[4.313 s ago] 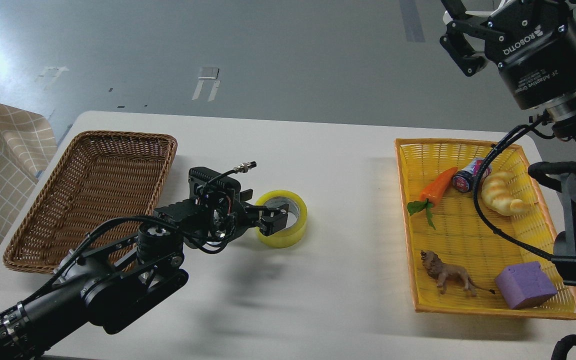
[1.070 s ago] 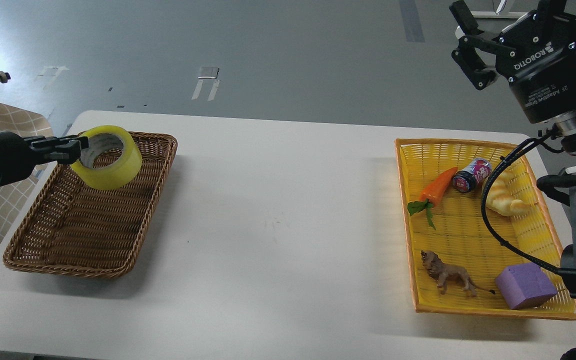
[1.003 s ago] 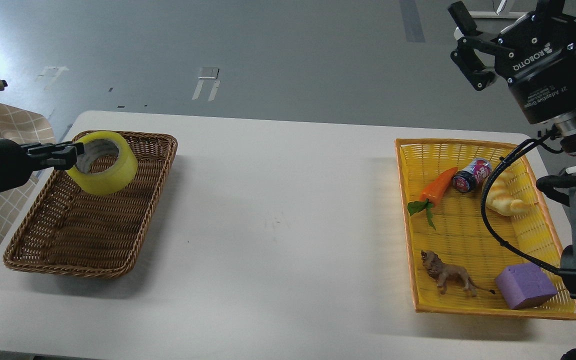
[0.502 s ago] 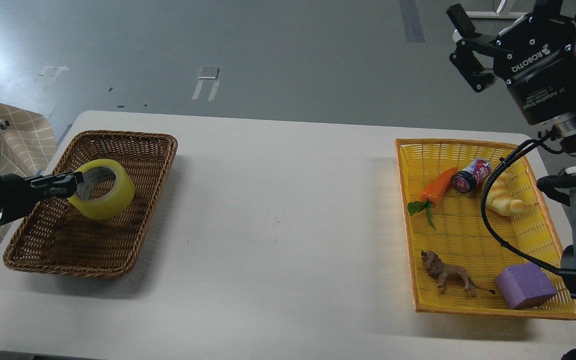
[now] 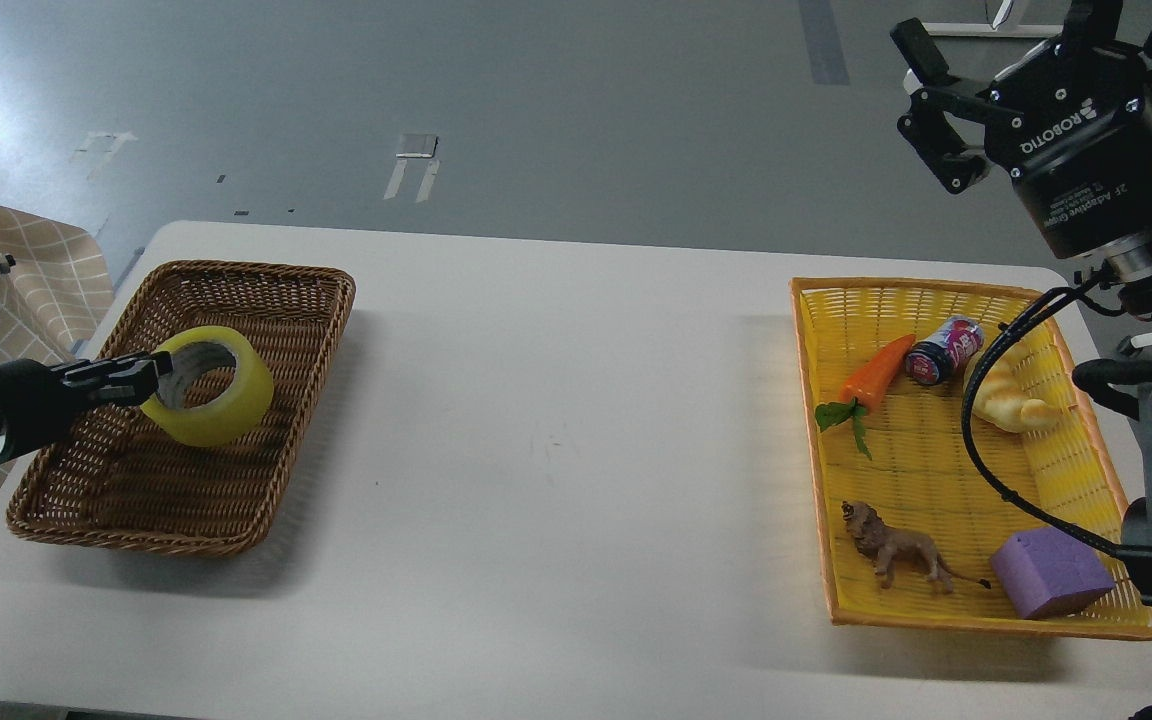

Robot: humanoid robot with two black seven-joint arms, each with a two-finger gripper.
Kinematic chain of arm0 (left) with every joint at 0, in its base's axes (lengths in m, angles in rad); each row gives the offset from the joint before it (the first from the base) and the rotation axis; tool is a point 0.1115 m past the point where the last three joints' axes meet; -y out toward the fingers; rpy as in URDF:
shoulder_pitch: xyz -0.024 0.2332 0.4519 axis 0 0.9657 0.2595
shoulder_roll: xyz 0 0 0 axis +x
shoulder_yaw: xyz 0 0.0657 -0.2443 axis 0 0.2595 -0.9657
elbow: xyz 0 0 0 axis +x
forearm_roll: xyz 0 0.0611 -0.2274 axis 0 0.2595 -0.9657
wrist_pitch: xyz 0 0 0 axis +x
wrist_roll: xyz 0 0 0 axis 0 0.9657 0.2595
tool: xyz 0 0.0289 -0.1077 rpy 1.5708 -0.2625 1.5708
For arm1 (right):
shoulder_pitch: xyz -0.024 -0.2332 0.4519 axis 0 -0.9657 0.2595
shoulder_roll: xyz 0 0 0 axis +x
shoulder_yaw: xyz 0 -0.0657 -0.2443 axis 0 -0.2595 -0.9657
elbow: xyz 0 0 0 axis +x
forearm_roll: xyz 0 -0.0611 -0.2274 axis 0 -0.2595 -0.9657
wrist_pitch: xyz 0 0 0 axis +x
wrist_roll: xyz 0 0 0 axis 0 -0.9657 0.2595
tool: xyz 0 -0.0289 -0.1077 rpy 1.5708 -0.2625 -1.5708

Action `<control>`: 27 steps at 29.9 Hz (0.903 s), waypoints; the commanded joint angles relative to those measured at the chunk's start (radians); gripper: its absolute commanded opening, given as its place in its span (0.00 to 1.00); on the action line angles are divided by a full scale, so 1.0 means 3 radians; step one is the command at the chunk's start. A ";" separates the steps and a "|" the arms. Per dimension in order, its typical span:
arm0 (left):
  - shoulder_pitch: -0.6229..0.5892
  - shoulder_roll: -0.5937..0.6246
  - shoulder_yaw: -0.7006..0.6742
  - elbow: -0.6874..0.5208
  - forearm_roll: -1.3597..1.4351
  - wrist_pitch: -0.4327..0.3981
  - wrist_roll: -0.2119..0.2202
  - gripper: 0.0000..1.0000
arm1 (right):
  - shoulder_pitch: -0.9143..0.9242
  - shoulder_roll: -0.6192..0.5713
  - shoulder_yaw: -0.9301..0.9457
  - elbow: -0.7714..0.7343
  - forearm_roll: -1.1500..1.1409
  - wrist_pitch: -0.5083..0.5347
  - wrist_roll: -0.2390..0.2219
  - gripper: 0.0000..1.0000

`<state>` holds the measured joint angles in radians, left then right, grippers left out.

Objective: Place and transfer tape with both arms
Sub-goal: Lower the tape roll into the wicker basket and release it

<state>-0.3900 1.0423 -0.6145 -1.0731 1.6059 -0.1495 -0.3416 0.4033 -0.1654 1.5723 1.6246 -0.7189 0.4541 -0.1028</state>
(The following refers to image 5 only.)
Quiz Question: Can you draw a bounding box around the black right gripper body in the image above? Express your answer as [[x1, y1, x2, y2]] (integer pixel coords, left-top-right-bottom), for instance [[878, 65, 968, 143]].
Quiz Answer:
[[986, 40, 1152, 259]]

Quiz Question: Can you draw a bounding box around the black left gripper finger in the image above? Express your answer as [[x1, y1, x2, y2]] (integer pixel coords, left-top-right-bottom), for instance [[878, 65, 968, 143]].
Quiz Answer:
[[76, 376, 159, 411], [61, 351, 174, 386]]

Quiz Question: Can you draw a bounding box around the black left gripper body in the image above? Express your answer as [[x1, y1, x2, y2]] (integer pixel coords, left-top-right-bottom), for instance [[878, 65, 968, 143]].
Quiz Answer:
[[0, 359, 86, 465]]

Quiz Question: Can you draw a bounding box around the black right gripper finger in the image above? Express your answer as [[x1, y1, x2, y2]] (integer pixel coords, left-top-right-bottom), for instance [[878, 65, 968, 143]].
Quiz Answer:
[[890, 18, 1011, 194], [1056, 1, 1152, 61]]

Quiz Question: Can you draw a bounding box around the yellow tape roll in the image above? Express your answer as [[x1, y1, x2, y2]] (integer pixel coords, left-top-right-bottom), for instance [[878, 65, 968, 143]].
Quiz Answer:
[[141, 325, 274, 448]]

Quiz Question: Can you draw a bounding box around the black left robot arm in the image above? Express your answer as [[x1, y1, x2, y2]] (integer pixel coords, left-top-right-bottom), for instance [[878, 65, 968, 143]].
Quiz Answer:
[[0, 351, 174, 467]]

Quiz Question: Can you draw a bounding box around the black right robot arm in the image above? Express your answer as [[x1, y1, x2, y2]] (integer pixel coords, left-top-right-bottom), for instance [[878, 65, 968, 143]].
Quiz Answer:
[[890, 1, 1152, 606]]

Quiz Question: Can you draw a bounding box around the brown wicker basket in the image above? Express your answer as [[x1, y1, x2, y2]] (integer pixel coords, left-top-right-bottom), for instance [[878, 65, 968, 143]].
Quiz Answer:
[[6, 260, 356, 558]]

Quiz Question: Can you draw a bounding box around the white stand base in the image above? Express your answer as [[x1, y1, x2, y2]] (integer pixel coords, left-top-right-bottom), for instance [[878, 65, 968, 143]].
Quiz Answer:
[[923, 1, 1062, 40]]

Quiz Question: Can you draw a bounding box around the beige checkered cloth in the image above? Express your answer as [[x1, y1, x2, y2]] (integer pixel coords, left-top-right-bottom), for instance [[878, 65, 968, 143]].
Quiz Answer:
[[0, 205, 114, 488]]

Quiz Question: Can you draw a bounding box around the small purple drink can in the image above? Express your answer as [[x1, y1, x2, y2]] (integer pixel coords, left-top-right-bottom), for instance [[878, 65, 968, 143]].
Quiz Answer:
[[904, 314, 986, 387]]

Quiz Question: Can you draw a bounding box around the toy croissant bread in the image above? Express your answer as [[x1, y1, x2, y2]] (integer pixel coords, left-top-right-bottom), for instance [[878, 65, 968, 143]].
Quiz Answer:
[[972, 347, 1062, 434]]

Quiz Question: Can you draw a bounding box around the orange toy carrot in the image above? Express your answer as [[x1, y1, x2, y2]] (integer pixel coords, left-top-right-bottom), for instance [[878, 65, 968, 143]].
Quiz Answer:
[[812, 334, 915, 460]]

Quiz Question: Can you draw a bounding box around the yellow plastic basket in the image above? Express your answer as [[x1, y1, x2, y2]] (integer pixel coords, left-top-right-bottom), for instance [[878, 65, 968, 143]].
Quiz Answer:
[[790, 276, 1152, 641]]

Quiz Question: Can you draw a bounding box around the brown toy lion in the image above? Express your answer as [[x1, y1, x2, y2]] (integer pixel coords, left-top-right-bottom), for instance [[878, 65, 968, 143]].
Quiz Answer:
[[838, 500, 993, 594]]

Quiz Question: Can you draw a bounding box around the purple foam block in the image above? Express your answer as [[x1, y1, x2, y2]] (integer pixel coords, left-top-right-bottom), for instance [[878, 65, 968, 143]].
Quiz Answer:
[[990, 526, 1116, 620]]

